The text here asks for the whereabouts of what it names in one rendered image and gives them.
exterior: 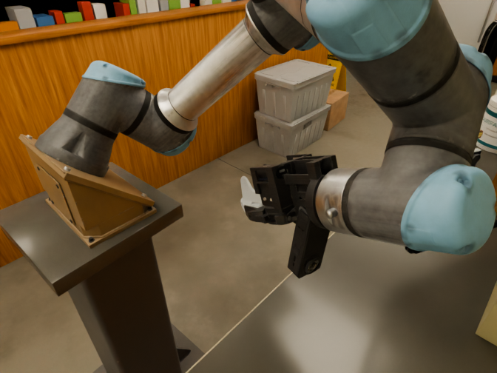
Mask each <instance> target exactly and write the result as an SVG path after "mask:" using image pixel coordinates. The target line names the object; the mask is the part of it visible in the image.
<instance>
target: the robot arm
mask: <svg viewBox="0 0 497 373"><path fill-rule="evenodd" d="M319 43H321V44H322V45H323V46H324V47H325V48H326V49H327V50H328V51H329V52H330V53H332V54H333V55H334V56H335V57H336V58H337V59H338V60H339V61H340V62H341V63H342V64H343V65H344V66H345V67H346V68H347V70H348V71H349V72H350V73H351V74H352V76H353V77H354V78H355V79H356V80H357V81H358V82H359V83H360V84H361V85H362V87H363V88H364V89H365V90H366V92H367V93H368V95H369V96H370V97H371V98H372V99H373V100H374V101H375V102H376V103H377V105H378V106H379V107H380V108H381V110H382V111H383V112H384V113H385V114H386V116H387V117H388V118H389V119H390V120H391V121H392V124H393V126H392V129H391V131H390V136H389V139H388V143H387V146H386V149H385V156H384V159H383V162H382V166H381V167H370V168H338V166H337V159H336V155H319V156H312V154H300V155H287V156H286V158H287V161H285V162H282V163H281V164H264V165H262V166H260V167H251V168H250V171H251V176H252V182H253V185H254V189H253V187H252V186H251V184H250V182H249V180H248V179H247V177H246V176H243V177H242V178H241V179H240V182H241V189H242V195H243V197H242V198H241V200H240V202H241V205H242V208H243V210H244V212H245V213H246V216H247V217H248V219H249V220H250V221H254V222H261V223H265V224H266V223H269V224H273V225H285V224H289V223H291V222H294V223H295V224H296V225H295V230H294V237H293V241H292V245H291V251H290V256H289V260H288V268H289V269H290V270H291V271H292V272H293V273H294V274H295V275H296V276H297V277H298V278H299V279H300V278H302V277H304V276H305V275H308V274H311V273H313V272H315V271H317V270H318V269H319V268H320V267H321V263H322V258H323V255H324V252H325V247H326V244H327V241H328V236H329V233H330V231H332V232H338V233H342V234H346V235H353V236H357V237H361V238H367V239H371V240H375V241H381V242H385V243H392V244H396V245H400V246H407V247H408V248H410V249H413V250H416V251H421V252H423V251H428V250H429V251H434V252H443V253H448V254H453V255H468V254H471V253H473V252H475V251H477V250H478V249H480V248H481V247H482V246H483V245H484V244H485V243H486V241H487V239H488V238H489V236H490V234H491V232H492V230H493V226H494V223H495V219H496V212H495V210H494V206H495V203H496V192H495V189H494V186H493V182H492V181H491V179H490V177H489V176H488V174H487V173H486V172H484V171H483V170H481V169H479V168H477V167H472V166H471V164H472V161H473V155H474V152H475V148H476V143H477V140H478V136H479V132H480V129H481V123H482V120H483V117H484V112H485V109H486V108H487V105H488V104H489V101H490V97H491V92H492V87H491V80H492V76H493V65H492V62H491V60H490V58H489V57H488V56H487V55H486V54H485V53H480V52H478V51H477V49H476V48H475V47H473V46H470V45H467V44H459V43H458V42H457V40H456V38H455V36H454V34H453V31H452V30H451V27H450V25H449V23H448V21H447V18H446V16H445V14H444V11H443V9H442V7H441V5H440V3H439V0H250V1H249V2H248V3H247V4H246V14H245V18H244V19H243V20H242V21H241V22H240V23H239V24H238V25H237V26H236V27H235V28H234V29H233V30H232V31H231V32H230V33H229V34H228V35H227V36H225V37H224V38H223V39H222V40H221V41H220V42H219V43H218V44H217V45H216V46H215V47H214V48H213V49H212V50H211V51H210V52H209V53H208V54H207V55H206V56H205V57H204V58H203V59H202V60H201V61H200V62H199V63H198V64H197V65H196V66H195V67H194V68H193V69H191V70H190V71H189V72H188V73H187V74H186V75H185V76H184V77H183V78H182V79H181V80H180V81H179V82H178V83H177V84H176V85H175V86H174V87H173V88H172V89H170V88H164V89H162V90H160V91H159V92H158V93H157V94H156V95H153V94H151V93H150V92H148V91H147V90H145V89H144V88H145V87H146V82H145V81H144V80H143V79H141V78H139V77H137V76H136V75H134V74H132V73H130V72H128V71H126V70H123V69H121V68H120V67H116V66H115V65H113V64H110V63H107V62H105V61H94V62H92V63H91V65H90V66H89V67H88V69H87V71H86V72H85V73H84V75H82V77H83V78H82V79H81V81H80V83H79V85H78V86H77V88H76V90H75V92H74V93H73V95H72V98H71V99H70V101H69V103H68V105H67V106H66V108H65V110H64V112H63V114H62V115H61V117H60V118H59V119H58V120H57V121H56V122H55V123H53V124H52V125H51V126H50V127H49V128H48V129H47V130H46V131H45V132H44V133H43V134H40V136H39V137H38V139H37V141H36V143H35V146H36V147H37V148H38V149H39V150H41V151H42V152H43V153H45V154H47V155H48V156H50V157H52V158H54V159H55V160H57V161H60V162H61V163H64V164H66V165H68V166H70V167H73V168H75V169H78V170H80V171H82V172H86V173H88V174H91V175H95V176H99V177H104V176H105V175H106V173H107V171H108V169H109V164H108V163H109V160H110V156H111V153H112V146H113V144H114V142H115V139H116V138H117V136H118V134H119V133H122V134H124V135H126V136H128V137H130V138H132V139H134V140H136V141H137V142H139V143H141V144H143V145H145V146H147V147H149V148H151V149H152V150H153V151H155V152H158V153H161V154H163V155H166V156H175V155H178V154H180V153H182V152H183V151H184V150H185V149H186V148H187V147H188V146H189V145H190V144H189V143H190V142H191V141H193V139H194V137H195V135H196V132H197V123H198V119H197V118H198V117H199V116H200V115H202V114H203V113H204V112H205V111H207V109H208V108H210V107H211V106H212V105H213V104H215V103H216V102H217V101H218V100H219V99H221V98H222V97H223V96H224V95H225V94H226V93H227V92H228V91H230V90H231V89H232V88H233V87H235V86H236V85H237V84H238V83H240V82H241V81H242V80H243V79H244V78H245V77H246V76H247V75H249V74H250V73H251V72H252V71H253V70H255V69H256V68H257V67H258V66H260V65H261V64H262V63H263V62H264V61H265V60H266V59H267V58H269V57H270V56H271V55H272V54H277V55H282V56H283V55H285V54H286V53H287V52H288V51H289V50H290V49H292V48H293V47H294V49H296V50H299V51H305V50H310V49H311V48H313V47H315V46H317V45H318V44H319ZM293 158H295V159H293Z"/></svg>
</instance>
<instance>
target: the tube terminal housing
mask: <svg viewBox="0 0 497 373"><path fill-rule="evenodd" d="M476 334H477V335H478V336H480V337H482V338H484V339H485V340H487V341H489V342H491V343H492V344H494V345H496V346H497V281H496V284H495V287H494V289H493V292H492V294H491V296H490V299H489V301H488V303H487V306H486V309H485V310H484V314H483V316H482V318H481V321H480V323H479V326H478V328H477V330H476Z"/></svg>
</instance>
